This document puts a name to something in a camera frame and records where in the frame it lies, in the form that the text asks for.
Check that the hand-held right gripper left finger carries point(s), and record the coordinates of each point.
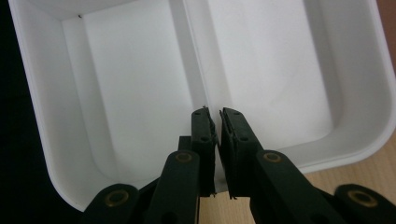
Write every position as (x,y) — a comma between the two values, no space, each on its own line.
(205,155)

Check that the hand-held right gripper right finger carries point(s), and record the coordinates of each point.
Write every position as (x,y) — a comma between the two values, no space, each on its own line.
(238,155)

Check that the white divided plastic container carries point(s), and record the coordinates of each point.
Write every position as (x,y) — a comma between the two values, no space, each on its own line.
(140,77)

